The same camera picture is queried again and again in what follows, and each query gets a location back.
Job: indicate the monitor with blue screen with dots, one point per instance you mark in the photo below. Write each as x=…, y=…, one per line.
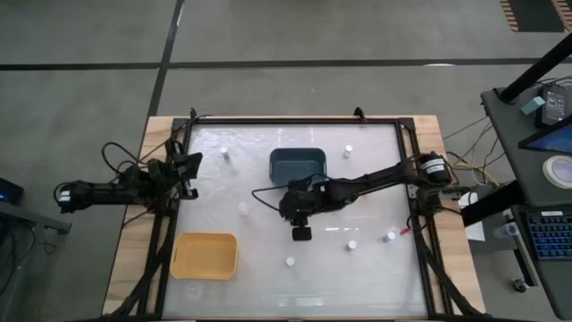
x=556, y=141

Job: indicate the small teal box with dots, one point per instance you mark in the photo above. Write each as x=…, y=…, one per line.
x=532, y=105

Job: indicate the teal plastic bin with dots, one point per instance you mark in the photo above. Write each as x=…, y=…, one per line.
x=295, y=163

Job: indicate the grey side table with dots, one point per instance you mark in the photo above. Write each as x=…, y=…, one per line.
x=31, y=217

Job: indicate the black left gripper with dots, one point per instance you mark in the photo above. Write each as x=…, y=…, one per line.
x=166, y=179

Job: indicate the clear plastic water bottle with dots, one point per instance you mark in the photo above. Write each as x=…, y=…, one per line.
x=505, y=230

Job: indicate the black power adapter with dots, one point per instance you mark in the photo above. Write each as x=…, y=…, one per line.
x=553, y=105

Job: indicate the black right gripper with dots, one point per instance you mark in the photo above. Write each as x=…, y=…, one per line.
x=297, y=203

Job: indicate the black caster wheel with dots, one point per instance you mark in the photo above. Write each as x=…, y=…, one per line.
x=519, y=285

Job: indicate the white paper sheet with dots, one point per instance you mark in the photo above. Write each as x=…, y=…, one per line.
x=476, y=230

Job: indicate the black device with blue light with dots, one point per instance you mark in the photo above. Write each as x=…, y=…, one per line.
x=11, y=192

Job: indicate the backlit keyboard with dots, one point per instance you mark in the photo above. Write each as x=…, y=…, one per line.
x=552, y=234

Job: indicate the black mat orange striped edges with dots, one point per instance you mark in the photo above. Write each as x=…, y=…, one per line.
x=536, y=15

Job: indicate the white tape roll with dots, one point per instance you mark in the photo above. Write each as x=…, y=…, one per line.
x=546, y=170

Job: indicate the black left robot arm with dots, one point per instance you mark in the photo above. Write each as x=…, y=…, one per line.
x=103, y=192

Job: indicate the black aluminium table frame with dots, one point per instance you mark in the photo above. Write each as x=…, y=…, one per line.
x=313, y=121

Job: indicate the small red clip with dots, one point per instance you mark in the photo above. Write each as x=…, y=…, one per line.
x=406, y=231

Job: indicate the black frame clamp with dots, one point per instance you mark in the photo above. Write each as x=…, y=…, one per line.
x=193, y=113
x=359, y=113

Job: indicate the black support beam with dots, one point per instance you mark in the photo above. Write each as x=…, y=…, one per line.
x=491, y=203

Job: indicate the black diagonal pole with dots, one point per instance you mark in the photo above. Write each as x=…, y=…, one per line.
x=536, y=71

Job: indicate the grey side desk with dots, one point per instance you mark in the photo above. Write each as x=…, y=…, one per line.
x=514, y=147

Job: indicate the yellow plastic bin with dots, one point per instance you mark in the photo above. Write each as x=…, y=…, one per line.
x=203, y=257

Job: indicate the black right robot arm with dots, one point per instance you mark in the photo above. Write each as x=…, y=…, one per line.
x=371, y=179

